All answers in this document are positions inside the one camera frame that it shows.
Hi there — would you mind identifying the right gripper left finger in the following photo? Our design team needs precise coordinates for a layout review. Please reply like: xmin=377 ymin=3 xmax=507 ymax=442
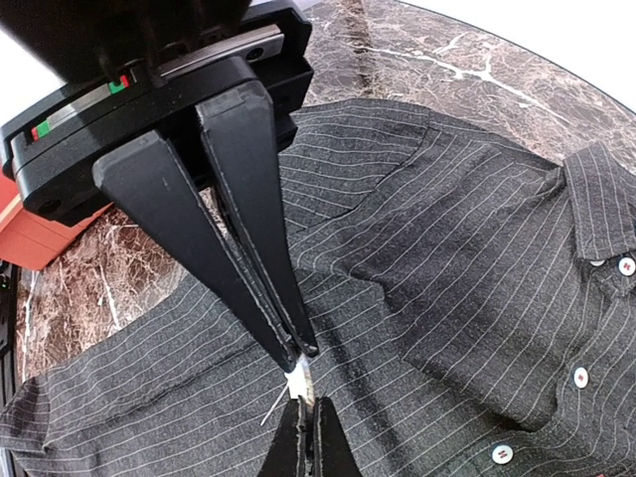
xmin=256 ymin=397 xmax=308 ymax=477

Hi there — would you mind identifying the orange plastic bin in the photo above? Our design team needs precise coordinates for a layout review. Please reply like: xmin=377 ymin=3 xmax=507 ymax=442
xmin=0 ymin=175 xmax=110 ymax=270

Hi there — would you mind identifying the black front rail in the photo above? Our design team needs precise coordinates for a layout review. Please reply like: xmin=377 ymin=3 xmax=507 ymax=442
xmin=0 ymin=260 xmax=21 ymax=407

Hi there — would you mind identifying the round brooch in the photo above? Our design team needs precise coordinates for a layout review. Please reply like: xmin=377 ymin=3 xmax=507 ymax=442
xmin=259 ymin=354 xmax=316 ymax=426

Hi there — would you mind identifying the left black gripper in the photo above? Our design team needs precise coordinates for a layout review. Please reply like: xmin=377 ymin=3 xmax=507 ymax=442
xmin=1 ymin=1 xmax=319 ymax=373

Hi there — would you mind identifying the black pinstriped shirt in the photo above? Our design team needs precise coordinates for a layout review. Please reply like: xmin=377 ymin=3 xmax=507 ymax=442
xmin=1 ymin=99 xmax=635 ymax=476

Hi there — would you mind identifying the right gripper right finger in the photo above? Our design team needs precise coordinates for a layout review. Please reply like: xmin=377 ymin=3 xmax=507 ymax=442
xmin=311 ymin=397 xmax=362 ymax=477

